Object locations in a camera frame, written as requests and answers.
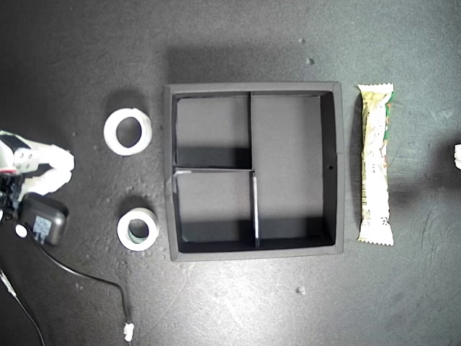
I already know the small white tape roll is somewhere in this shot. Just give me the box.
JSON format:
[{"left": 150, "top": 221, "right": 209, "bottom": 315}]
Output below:
[{"left": 116, "top": 207, "right": 159, "bottom": 252}]

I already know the black compartment tray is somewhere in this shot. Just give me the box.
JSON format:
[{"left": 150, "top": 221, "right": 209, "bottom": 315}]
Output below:
[{"left": 164, "top": 81, "right": 346, "bottom": 262}]

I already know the black camera box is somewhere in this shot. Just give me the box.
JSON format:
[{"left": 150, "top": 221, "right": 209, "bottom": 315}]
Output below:
[{"left": 14, "top": 192, "right": 69, "bottom": 248}]

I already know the large white tape roll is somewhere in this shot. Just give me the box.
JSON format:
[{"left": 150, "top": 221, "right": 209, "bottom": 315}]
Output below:
[{"left": 103, "top": 107, "right": 153, "bottom": 156}]

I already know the thin black and white wire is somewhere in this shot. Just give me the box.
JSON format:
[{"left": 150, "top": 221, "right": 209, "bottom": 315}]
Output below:
[{"left": 0, "top": 268, "right": 47, "bottom": 346}]

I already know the snack bar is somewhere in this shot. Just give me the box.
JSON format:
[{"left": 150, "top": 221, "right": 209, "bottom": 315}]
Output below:
[{"left": 357, "top": 83, "right": 395, "bottom": 247}]

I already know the black camera cable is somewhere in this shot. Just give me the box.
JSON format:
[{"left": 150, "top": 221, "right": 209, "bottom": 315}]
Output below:
[{"left": 30, "top": 232, "right": 135, "bottom": 342}]

